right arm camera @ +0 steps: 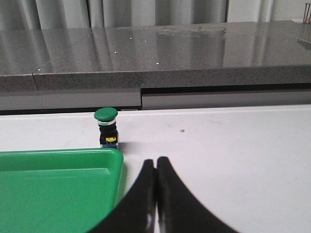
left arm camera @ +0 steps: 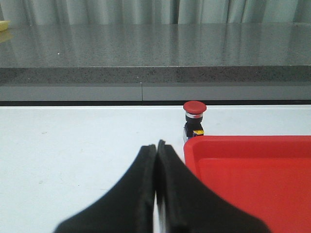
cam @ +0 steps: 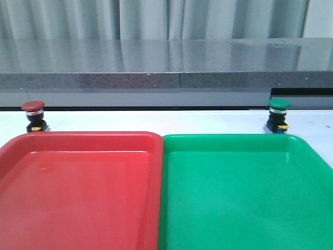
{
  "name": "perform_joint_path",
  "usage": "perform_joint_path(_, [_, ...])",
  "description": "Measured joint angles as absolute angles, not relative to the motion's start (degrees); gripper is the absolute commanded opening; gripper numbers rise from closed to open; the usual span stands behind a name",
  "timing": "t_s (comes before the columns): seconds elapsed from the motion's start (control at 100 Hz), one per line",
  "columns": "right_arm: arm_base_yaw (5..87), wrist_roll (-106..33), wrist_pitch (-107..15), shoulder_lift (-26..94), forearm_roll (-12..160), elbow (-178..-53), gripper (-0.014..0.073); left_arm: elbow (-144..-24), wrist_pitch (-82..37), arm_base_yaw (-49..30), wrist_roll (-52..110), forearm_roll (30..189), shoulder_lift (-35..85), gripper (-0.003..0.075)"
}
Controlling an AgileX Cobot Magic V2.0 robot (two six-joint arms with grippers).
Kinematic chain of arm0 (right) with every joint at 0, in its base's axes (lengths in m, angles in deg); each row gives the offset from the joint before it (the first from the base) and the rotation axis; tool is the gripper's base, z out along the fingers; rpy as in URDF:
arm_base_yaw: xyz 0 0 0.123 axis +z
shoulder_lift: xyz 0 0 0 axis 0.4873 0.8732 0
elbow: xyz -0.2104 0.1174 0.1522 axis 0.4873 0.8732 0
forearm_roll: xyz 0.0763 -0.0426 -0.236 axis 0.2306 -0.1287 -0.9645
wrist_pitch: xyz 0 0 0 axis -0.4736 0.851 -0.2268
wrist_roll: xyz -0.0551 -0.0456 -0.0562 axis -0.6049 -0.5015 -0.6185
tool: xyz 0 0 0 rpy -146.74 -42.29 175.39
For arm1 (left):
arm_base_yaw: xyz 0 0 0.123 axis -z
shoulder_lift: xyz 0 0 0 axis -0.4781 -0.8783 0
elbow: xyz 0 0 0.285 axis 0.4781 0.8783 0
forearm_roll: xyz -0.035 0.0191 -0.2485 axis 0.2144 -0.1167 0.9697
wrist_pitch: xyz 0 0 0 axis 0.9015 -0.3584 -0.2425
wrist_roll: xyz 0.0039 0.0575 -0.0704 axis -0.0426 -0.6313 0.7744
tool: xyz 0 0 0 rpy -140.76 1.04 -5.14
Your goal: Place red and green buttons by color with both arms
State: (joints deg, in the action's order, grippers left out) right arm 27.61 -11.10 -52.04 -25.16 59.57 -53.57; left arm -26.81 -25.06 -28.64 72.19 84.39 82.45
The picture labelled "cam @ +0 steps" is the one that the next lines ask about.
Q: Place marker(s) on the green mushroom push button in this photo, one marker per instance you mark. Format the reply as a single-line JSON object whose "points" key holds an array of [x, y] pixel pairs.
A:
{"points": [[277, 114]]}

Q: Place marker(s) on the red mushroom push button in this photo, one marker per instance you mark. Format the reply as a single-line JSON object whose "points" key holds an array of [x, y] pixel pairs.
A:
{"points": [[35, 114]]}

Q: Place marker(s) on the grey stone counter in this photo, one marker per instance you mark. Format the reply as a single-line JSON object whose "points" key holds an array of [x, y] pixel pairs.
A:
{"points": [[166, 74]]}

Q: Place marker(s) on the green plastic tray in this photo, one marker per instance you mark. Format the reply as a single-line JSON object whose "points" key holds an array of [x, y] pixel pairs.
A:
{"points": [[244, 191]]}

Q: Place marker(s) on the red plastic tray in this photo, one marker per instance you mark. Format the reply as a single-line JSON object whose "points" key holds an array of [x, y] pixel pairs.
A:
{"points": [[81, 190]]}

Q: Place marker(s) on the grey pleated curtain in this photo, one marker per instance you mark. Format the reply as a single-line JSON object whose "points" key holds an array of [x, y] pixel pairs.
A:
{"points": [[152, 20]]}

